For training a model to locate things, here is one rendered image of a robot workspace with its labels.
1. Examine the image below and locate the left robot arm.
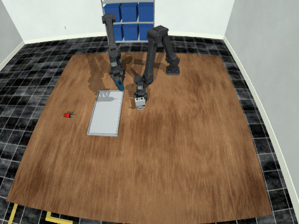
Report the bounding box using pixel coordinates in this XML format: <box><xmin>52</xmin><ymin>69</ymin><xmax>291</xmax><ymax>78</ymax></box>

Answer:
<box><xmin>134</xmin><ymin>25</ymin><xmax>180</xmax><ymax>92</ymax></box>

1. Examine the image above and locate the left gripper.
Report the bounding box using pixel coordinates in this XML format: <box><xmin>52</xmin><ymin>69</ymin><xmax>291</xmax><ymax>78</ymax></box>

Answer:
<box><xmin>134</xmin><ymin>92</ymin><xmax>147</xmax><ymax>102</ymax></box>

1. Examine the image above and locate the blue electric screwdriver barrel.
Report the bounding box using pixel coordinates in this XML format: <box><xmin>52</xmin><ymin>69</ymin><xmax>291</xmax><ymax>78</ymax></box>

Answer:
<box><xmin>114</xmin><ymin>76</ymin><xmax>124</xmax><ymax>93</ymax></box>

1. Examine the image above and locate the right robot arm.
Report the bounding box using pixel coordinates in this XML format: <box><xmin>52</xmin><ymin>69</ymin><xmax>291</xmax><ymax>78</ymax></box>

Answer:
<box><xmin>102</xmin><ymin>13</ymin><xmax>124</xmax><ymax>71</ymax></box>

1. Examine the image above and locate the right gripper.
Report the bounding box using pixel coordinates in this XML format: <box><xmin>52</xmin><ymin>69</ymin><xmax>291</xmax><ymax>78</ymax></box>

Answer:
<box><xmin>109</xmin><ymin>68</ymin><xmax>125</xmax><ymax>84</ymax></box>

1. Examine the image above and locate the grey l-shaped bracket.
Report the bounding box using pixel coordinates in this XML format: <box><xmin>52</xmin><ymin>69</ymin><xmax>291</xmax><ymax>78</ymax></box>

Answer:
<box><xmin>135</xmin><ymin>97</ymin><xmax>145</xmax><ymax>106</ymax></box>

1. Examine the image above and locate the dark grey cylinder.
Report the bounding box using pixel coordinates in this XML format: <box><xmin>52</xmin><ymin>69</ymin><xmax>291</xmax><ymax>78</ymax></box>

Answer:
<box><xmin>136</xmin><ymin>105</ymin><xmax>144</xmax><ymax>110</ymax></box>

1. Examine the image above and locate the white rimmed tray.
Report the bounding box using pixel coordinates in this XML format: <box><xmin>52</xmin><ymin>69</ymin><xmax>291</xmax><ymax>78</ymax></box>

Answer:
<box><xmin>87</xmin><ymin>90</ymin><xmax>124</xmax><ymax>137</ymax></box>

